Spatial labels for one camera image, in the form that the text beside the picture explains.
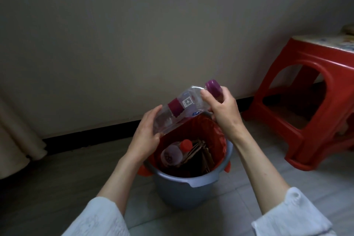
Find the grey bucket with red liner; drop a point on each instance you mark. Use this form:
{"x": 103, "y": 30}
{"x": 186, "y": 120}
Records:
{"x": 177, "y": 191}

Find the red plastic stool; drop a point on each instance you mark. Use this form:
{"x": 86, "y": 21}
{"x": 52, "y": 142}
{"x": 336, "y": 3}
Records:
{"x": 304, "y": 50}

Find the white left sleeve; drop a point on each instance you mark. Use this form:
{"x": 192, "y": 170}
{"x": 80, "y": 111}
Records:
{"x": 96, "y": 219}

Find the white sleeve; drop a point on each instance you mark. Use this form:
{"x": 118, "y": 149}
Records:
{"x": 293, "y": 216}
{"x": 96, "y": 219}

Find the paint-stained white board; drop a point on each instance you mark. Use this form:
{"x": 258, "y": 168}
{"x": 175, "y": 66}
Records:
{"x": 326, "y": 40}

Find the person's right forearm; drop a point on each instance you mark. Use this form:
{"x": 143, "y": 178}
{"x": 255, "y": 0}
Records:
{"x": 260, "y": 172}

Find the clear plastic box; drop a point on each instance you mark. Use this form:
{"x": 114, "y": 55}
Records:
{"x": 177, "y": 108}

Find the beige brown striped curtain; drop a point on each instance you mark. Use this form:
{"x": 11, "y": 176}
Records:
{"x": 16, "y": 139}

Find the person's left forearm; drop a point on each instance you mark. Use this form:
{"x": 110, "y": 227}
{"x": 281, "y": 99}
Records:
{"x": 121, "y": 180}

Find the person's left hand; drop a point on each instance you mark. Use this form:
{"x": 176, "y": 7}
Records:
{"x": 143, "y": 139}

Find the white right sleeve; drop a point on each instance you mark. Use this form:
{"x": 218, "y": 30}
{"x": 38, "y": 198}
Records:
{"x": 293, "y": 216}

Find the torn cardboard pieces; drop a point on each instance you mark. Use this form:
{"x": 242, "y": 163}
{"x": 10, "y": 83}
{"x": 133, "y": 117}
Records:
{"x": 202, "y": 158}

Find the plastic bottle red label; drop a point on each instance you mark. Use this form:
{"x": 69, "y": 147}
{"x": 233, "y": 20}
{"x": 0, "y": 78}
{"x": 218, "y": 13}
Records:
{"x": 172, "y": 155}

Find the person's right hand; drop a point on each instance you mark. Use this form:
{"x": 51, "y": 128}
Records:
{"x": 226, "y": 114}

